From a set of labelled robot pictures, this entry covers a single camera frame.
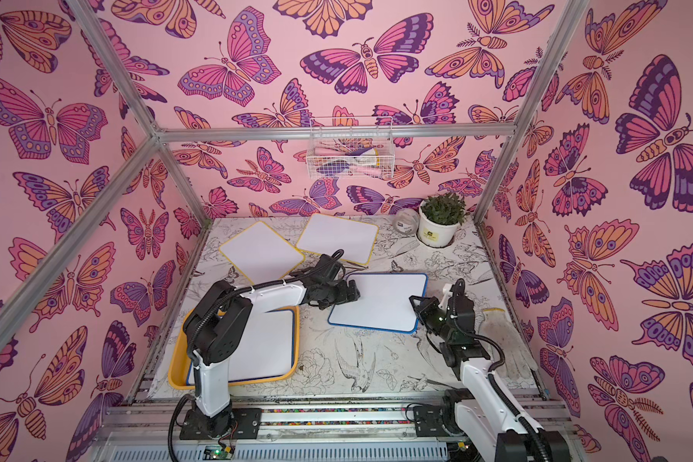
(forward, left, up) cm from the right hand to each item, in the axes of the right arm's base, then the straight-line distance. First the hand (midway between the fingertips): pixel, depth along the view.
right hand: (411, 295), depth 83 cm
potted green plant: (+29, -12, +2) cm, 32 cm away
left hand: (+5, +17, -10) cm, 20 cm away
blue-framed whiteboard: (-1, +8, -3) cm, 8 cm away
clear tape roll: (+40, -4, -10) cm, 42 cm away
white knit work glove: (-14, -32, -12) cm, 37 cm away
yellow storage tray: (-17, +65, -8) cm, 68 cm away
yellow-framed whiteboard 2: (+24, +53, -13) cm, 59 cm away
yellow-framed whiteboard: (+35, +30, -13) cm, 48 cm away
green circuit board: (-37, +50, -15) cm, 64 cm away
